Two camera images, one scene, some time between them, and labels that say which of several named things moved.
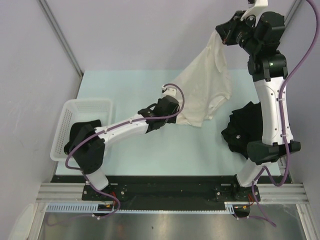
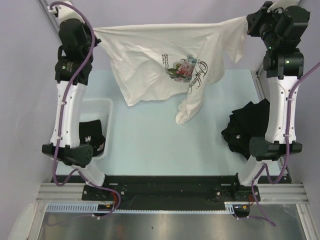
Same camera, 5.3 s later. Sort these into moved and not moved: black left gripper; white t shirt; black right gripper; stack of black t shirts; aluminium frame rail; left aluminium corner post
Moved: black right gripper; white t shirt; black left gripper
Not moved: stack of black t shirts; aluminium frame rail; left aluminium corner post
